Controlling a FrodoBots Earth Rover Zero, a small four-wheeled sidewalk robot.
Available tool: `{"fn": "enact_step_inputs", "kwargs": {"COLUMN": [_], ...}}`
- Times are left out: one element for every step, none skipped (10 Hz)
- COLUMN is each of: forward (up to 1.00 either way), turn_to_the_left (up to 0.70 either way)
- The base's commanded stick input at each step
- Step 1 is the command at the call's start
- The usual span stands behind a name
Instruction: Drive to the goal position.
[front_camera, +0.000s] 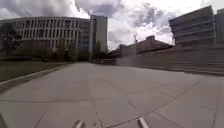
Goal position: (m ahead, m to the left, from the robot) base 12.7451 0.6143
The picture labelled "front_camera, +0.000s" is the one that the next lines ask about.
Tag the grey concrete slab plaza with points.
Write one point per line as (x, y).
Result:
(100, 90)

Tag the tall thin pole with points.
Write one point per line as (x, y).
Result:
(135, 43)

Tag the tall grey tower building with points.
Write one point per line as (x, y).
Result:
(99, 31)

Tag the low brown brick building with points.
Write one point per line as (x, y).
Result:
(146, 45)

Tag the robot's own part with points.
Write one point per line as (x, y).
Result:
(79, 124)
(143, 123)

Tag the wide concrete steps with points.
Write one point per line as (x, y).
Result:
(180, 60)

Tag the row of trees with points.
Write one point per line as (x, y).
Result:
(43, 51)

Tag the curved pale multi-storey building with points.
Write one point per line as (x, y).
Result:
(50, 31)

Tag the grey concrete kerb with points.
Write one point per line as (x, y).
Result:
(30, 76)

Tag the grey layered concrete building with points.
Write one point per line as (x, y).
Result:
(196, 26)

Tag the grass lawn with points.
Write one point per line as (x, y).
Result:
(20, 68)

